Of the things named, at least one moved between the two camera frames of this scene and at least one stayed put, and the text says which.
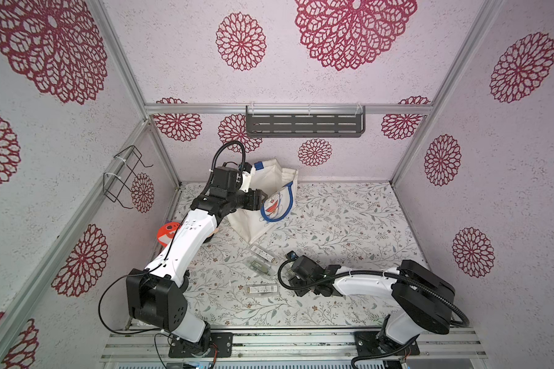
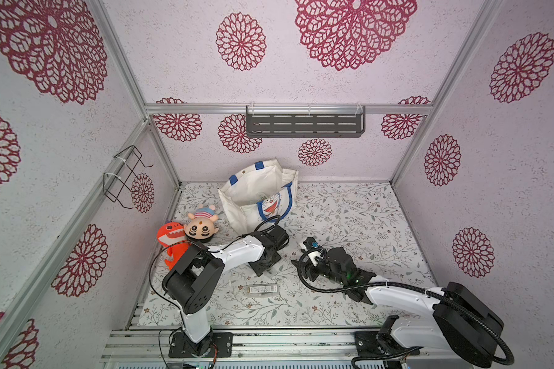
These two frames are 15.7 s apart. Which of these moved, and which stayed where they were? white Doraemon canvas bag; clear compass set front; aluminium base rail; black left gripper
Moved: black left gripper
Stayed: clear compass set front; white Doraemon canvas bag; aluminium base rail
